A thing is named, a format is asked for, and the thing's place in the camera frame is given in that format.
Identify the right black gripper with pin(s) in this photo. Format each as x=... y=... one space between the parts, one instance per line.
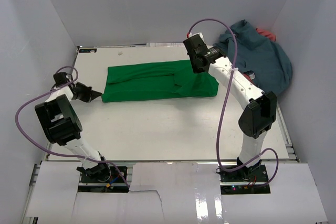
x=195 y=71

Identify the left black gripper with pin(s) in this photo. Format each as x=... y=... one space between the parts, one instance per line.
x=89 y=92

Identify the green polo shirt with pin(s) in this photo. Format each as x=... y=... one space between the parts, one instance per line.
x=157 y=81

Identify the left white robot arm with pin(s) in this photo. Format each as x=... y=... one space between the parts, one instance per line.
x=62 y=126

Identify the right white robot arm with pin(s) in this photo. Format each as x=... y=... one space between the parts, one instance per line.
x=259 y=107

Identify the black label sticker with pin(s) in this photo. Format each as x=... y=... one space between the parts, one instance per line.
x=87 y=50

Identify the white printed label strip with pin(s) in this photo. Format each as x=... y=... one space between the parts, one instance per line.
x=164 y=44

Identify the blue-grey t shirt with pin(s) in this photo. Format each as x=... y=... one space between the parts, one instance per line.
x=263 y=60

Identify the coral red t shirt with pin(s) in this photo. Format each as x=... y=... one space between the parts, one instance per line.
x=267 y=34

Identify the white paper sheet front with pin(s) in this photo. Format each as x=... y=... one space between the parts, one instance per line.
x=174 y=193

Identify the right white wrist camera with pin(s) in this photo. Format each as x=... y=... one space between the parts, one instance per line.
x=189 y=35

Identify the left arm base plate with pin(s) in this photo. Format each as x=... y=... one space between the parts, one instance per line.
x=111 y=183

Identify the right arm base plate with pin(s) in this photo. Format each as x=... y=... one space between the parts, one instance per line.
x=241 y=183

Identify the aluminium table frame rail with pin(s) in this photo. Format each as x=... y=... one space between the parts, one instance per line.
x=292 y=157

